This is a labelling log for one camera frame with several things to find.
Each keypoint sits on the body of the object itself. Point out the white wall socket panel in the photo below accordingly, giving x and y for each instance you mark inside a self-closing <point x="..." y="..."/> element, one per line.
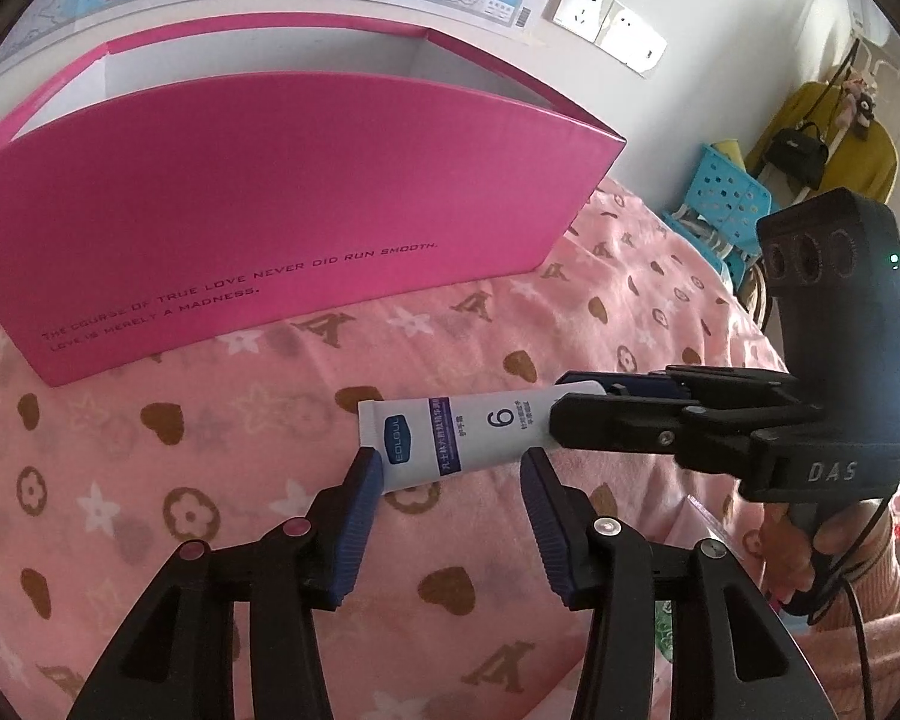
<point x="618" y="31"/>

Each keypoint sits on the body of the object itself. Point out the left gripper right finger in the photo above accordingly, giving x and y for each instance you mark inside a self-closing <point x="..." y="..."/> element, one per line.
<point x="732" y="656"/>

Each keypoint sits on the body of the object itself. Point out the blue perforated plastic baskets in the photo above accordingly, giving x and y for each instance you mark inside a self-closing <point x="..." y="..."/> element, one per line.
<point x="719" y="216"/>

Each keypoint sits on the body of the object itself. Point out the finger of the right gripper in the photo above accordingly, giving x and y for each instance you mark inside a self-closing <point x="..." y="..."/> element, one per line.
<point x="651" y="426"/>
<point x="692" y="383"/>

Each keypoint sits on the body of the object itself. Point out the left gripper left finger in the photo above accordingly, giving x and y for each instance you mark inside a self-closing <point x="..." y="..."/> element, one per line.
<point x="172" y="655"/>

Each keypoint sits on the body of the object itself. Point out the person's right hand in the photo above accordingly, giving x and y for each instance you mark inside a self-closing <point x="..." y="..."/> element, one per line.
<point x="858" y="534"/>

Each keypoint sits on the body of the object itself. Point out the white blue cream tube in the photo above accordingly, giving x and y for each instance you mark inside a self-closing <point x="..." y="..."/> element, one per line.
<point x="425" y="440"/>

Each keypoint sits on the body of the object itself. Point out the pink cardboard box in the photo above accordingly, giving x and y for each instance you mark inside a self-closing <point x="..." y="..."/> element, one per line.
<point x="198" y="178"/>

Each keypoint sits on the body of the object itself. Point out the black handbag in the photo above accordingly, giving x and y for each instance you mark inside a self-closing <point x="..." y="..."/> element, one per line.
<point x="800" y="153"/>

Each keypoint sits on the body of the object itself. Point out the pink patterned tablecloth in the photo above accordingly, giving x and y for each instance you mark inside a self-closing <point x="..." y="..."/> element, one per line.
<point x="402" y="508"/>

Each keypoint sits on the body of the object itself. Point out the yellow coat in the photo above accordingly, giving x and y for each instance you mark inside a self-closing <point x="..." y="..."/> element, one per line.
<point x="869" y="167"/>

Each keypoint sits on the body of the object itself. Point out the pink sleeve forearm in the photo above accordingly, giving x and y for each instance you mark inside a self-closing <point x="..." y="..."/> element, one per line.
<point x="854" y="648"/>

